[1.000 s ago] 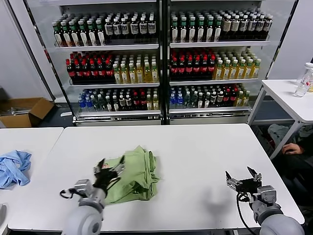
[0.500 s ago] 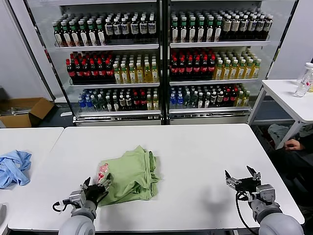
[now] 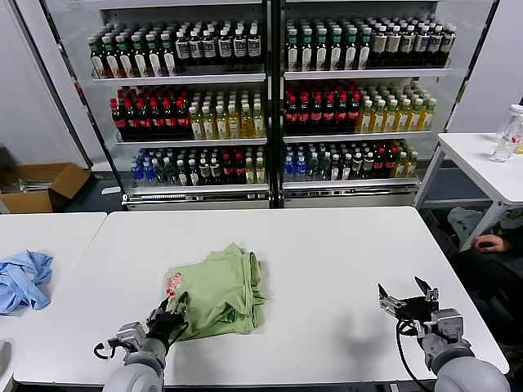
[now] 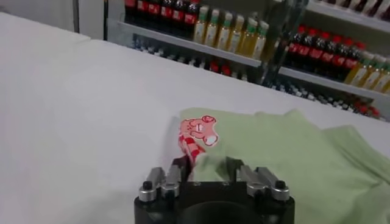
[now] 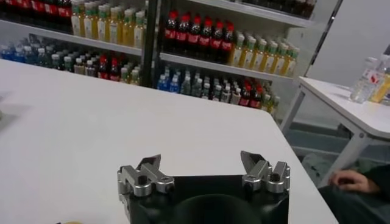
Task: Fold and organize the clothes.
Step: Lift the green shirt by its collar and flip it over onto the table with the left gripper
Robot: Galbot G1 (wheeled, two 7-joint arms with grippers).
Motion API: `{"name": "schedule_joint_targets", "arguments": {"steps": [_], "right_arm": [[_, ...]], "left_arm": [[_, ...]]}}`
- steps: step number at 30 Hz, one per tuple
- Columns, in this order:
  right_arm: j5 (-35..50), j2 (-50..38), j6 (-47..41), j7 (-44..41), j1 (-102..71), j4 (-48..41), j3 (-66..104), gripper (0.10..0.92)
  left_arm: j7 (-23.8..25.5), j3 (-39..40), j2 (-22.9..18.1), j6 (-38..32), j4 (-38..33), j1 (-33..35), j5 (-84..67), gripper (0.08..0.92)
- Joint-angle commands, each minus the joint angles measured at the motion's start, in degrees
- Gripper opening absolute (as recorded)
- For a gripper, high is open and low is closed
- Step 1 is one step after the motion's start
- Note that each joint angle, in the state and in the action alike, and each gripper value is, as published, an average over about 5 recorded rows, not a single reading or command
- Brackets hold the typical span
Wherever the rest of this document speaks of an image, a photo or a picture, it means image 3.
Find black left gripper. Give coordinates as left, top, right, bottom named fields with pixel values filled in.
left=146, top=292, right=191, bottom=340

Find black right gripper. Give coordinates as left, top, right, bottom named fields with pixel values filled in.
left=377, top=276, right=440, bottom=327

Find light green t-shirt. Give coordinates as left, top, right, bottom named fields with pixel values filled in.
left=166, top=242, right=274, bottom=342

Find black sleeved forearm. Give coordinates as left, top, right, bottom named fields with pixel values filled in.
left=504, top=232, right=523, bottom=254

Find bare person hand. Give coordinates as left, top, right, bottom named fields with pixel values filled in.
left=472, top=235, right=509, bottom=253

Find black trousers leg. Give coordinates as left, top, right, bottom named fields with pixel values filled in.
left=451, top=248, right=523, bottom=323

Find grey-green cloth pile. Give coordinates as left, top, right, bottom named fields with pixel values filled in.
left=447, top=206, right=483, bottom=242

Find white cabinet shelf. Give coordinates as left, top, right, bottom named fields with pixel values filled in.
left=283, top=68, right=453, bottom=81
left=92, top=73, right=267, bottom=85
left=281, top=178, right=420, bottom=199
left=126, top=183, right=270, bottom=203
left=115, top=137, right=269, bottom=147
left=283, top=130, right=434, bottom=144

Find grey patterned cloth pile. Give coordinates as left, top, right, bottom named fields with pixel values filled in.
left=500, top=210, right=523, bottom=236

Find white side table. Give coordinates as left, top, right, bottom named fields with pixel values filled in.
left=412, top=131, right=523, bottom=251

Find crumpled light blue shirt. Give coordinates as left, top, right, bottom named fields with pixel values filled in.
left=0, top=250, right=55, bottom=315

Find open cardboard box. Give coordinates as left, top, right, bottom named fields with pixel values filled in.
left=0, top=162, right=92, bottom=214

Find clear white-cap plastic bottle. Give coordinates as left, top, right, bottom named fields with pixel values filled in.
left=491, top=104, right=523, bottom=163

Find silver metal rods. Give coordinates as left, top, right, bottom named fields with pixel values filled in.
left=0, top=177, right=56, bottom=193

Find dark grey object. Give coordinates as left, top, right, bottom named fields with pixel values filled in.
left=0, top=143, right=17, bottom=171

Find glass cabinet door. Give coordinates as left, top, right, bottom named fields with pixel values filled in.
left=412, top=0, right=502, bottom=205
left=11, top=0, right=127, bottom=195

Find green-cap white-label tea bottle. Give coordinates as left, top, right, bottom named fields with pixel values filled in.
left=355, top=29, right=372, bottom=71
left=159, top=33, right=177, bottom=78
left=313, top=29, right=329, bottom=71
left=284, top=29, right=301, bottom=71
left=130, top=35, right=146, bottom=79
left=87, top=35, right=105, bottom=79
left=101, top=35, right=118, bottom=79
left=298, top=29, right=315, bottom=71
left=327, top=29, right=343, bottom=71
left=114, top=35, right=132, bottom=79
left=145, top=34, right=161, bottom=78
left=342, top=29, right=358, bottom=71

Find dark bottle beige label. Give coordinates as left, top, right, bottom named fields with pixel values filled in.
left=385, top=24, right=401, bottom=69
left=371, top=24, right=387, bottom=69
left=413, top=24, right=429, bottom=69
left=440, top=24, right=457, bottom=69
left=427, top=24, right=444, bottom=69
left=400, top=24, right=416, bottom=69

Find dark bottle blue label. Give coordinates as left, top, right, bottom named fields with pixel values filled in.
left=217, top=28, right=233, bottom=69
left=187, top=28, right=203, bottom=69
left=174, top=28, right=190, bottom=69
left=246, top=28, right=262, bottom=69
left=201, top=28, right=217, bottom=69
left=231, top=28, right=248, bottom=69

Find white drinks display cabinet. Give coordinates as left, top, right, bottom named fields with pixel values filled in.
left=277, top=0, right=457, bottom=209
left=99, top=0, right=274, bottom=212

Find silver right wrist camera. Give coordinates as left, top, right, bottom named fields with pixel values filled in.
left=428, top=308, right=465, bottom=344

